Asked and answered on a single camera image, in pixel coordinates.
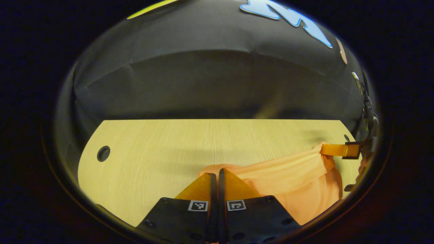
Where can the black backdrop cloth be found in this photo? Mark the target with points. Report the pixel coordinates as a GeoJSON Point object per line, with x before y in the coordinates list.
{"type": "Point", "coordinates": [203, 74]}

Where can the orange T-shirt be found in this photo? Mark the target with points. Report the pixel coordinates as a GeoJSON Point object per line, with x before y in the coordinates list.
{"type": "Point", "coordinates": [298, 179]}

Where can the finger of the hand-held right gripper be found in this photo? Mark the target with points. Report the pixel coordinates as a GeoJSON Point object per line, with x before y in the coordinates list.
{"type": "Point", "coordinates": [334, 150]}

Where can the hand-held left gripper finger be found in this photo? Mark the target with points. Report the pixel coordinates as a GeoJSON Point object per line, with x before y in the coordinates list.
{"type": "Point", "coordinates": [213, 203]}
{"type": "Point", "coordinates": [221, 203]}

